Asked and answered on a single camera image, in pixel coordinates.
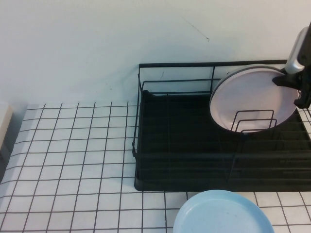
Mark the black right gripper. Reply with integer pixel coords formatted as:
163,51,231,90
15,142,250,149
272,69,311,108

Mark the pink round plate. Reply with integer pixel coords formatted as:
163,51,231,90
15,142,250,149
209,64,300,134

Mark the light blue round plate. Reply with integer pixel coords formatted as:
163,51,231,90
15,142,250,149
173,190,275,233

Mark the white black-grid tablecloth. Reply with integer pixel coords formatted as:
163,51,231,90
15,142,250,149
0,101,311,233

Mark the white cream-edged board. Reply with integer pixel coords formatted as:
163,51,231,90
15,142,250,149
0,104,16,182

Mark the black wire dish rack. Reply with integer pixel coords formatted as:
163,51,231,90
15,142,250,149
134,89,311,193
132,59,311,185

